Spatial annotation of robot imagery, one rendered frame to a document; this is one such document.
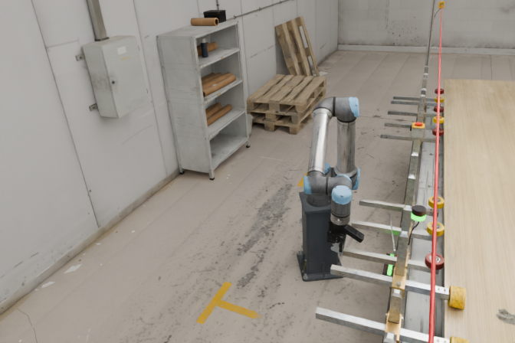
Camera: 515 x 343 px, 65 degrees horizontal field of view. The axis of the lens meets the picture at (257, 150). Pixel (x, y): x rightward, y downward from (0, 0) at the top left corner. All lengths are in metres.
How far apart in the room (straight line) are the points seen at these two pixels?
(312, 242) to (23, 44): 2.44
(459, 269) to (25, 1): 3.07
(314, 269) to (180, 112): 2.16
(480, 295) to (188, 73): 3.14
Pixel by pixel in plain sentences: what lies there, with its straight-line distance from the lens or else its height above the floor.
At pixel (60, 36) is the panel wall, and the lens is 3.51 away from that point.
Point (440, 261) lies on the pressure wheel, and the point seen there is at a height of 0.91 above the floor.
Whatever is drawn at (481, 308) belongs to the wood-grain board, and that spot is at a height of 0.90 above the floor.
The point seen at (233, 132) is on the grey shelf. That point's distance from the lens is 5.21.
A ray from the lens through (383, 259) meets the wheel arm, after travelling 2.08.
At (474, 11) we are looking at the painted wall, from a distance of 9.66.
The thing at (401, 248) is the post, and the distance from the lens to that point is 1.76.
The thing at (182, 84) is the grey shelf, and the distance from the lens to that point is 4.21.
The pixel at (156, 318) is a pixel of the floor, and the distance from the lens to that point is 3.10.
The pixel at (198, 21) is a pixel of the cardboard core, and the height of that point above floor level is 1.60.
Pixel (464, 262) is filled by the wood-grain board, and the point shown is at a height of 0.90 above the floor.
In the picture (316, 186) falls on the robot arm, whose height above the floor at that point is 1.16.
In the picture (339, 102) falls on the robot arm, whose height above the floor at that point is 1.41.
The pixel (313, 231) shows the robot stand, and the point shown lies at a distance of 2.95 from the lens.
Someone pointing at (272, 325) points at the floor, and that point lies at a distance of 2.92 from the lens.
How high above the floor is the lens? 2.20
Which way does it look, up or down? 26 degrees down
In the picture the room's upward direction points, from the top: 5 degrees counter-clockwise
